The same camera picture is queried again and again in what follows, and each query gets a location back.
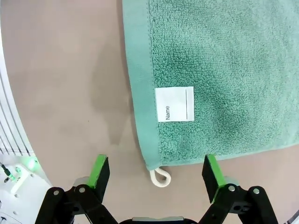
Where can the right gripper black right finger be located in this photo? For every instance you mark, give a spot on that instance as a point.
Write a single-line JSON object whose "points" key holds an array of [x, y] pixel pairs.
{"points": [[216, 182]]}

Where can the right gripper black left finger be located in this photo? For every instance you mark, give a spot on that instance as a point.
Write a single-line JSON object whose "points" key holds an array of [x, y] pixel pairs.
{"points": [[95, 177]]}

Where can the green terry towel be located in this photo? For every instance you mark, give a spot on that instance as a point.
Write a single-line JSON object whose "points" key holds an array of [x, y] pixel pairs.
{"points": [[222, 70]]}

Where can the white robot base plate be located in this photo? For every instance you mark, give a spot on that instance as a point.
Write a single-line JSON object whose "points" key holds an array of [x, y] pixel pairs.
{"points": [[18, 198]]}

